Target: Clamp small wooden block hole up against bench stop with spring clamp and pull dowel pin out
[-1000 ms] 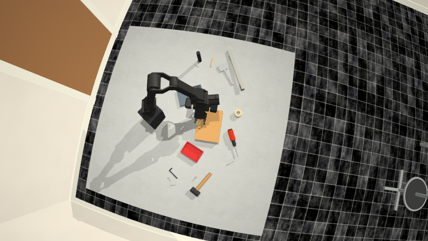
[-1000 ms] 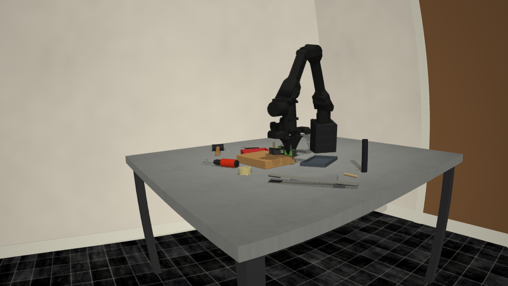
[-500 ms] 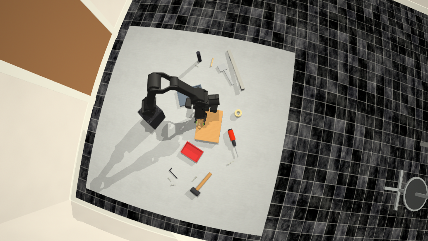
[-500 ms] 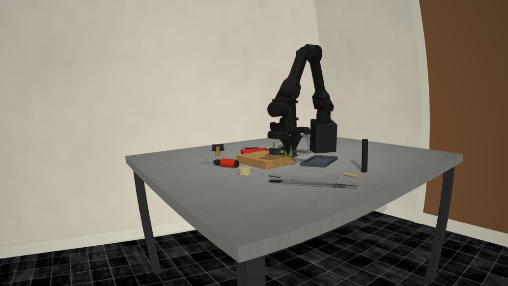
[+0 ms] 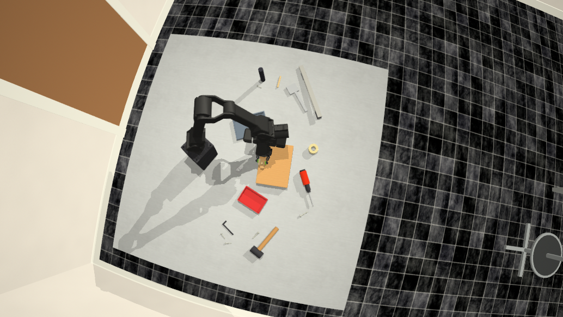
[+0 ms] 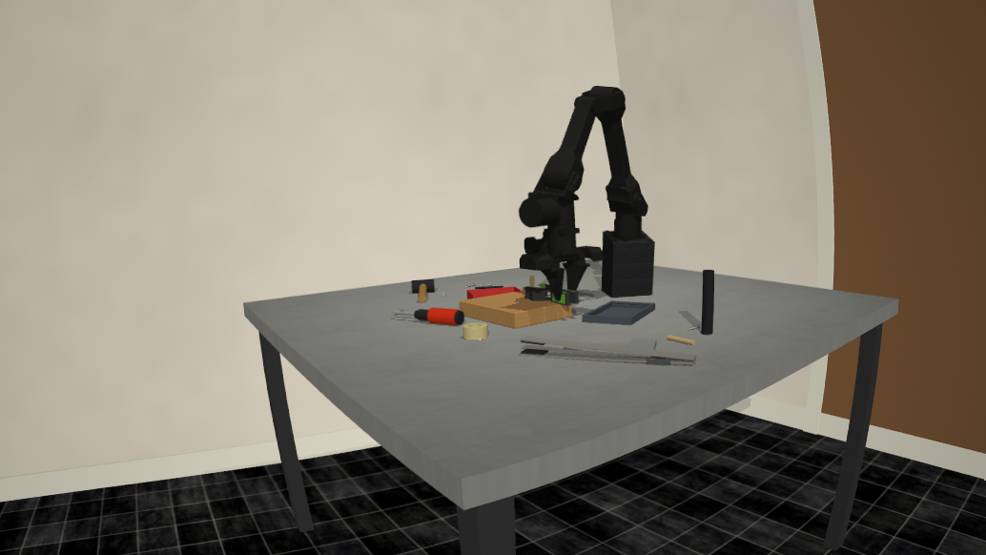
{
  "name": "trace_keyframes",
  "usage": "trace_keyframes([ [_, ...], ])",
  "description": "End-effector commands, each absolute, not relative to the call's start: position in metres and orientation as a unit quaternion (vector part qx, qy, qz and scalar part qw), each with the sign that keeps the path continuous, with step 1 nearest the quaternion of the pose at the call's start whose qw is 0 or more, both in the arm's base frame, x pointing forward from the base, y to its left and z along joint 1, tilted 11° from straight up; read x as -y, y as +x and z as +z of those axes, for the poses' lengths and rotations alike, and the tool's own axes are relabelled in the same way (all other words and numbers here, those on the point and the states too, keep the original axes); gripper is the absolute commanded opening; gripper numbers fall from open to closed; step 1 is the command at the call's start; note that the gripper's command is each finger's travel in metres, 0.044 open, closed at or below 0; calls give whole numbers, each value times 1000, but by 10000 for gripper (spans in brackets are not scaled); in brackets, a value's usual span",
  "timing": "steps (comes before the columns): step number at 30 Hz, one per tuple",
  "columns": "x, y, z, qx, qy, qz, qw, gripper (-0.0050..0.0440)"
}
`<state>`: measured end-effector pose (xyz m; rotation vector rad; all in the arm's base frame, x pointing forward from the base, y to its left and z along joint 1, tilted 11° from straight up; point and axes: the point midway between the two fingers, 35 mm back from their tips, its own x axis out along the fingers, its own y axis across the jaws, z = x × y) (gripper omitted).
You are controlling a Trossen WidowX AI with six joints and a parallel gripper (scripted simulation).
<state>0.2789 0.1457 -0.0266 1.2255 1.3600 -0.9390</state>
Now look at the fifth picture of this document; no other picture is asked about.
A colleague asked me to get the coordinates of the black cylinder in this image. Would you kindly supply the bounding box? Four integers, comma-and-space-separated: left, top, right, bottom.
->
258, 67, 265, 82

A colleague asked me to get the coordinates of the black mallet with wooden handle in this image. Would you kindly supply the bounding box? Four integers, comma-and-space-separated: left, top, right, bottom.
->
250, 227, 279, 258

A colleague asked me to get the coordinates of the red screwdriver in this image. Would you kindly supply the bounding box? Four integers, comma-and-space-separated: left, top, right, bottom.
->
300, 169, 314, 205

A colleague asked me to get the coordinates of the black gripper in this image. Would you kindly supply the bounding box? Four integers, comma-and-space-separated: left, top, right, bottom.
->
243, 128, 286, 148

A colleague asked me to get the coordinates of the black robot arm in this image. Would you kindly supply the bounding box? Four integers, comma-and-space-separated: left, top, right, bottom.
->
186, 95, 289, 157

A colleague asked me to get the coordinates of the light wooden board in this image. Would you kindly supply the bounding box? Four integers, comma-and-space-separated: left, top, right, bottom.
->
256, 145, 293, 188

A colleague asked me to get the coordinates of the tan short cylinder with hole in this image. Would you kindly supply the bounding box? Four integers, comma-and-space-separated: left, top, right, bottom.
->
308, 144, 318, 154

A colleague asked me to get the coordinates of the red open tray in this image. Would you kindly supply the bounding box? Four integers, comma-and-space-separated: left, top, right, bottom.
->
238, 186, 268, 214

